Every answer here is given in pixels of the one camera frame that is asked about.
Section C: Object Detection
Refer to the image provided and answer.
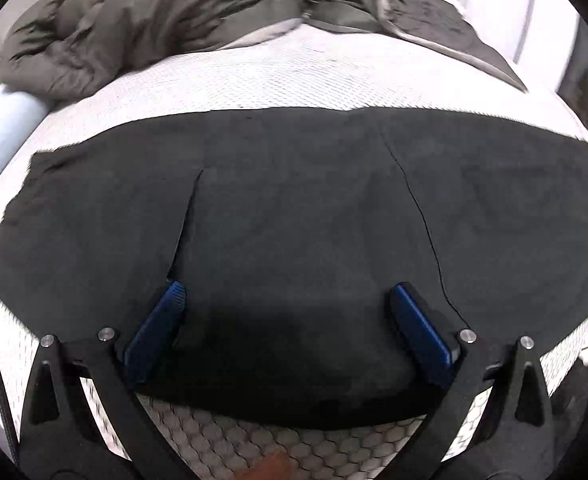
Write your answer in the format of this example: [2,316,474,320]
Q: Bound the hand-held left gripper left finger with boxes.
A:
[21,281,189,480]

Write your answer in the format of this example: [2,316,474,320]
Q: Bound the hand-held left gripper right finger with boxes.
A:
[385,282,557,480]

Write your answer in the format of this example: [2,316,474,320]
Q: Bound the black pants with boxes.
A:
[0,109,588,431]

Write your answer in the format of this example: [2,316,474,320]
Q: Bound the person's black clothing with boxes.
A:
[544,355,588,480]

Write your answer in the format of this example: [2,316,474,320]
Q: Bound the light blue pillow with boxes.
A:
[0,87,49,211]

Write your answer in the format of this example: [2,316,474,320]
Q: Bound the bed with honeycomb sheet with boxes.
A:
[0,25,588,480]

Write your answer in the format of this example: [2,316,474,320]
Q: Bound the grey duvet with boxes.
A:
[0,0,529,101]

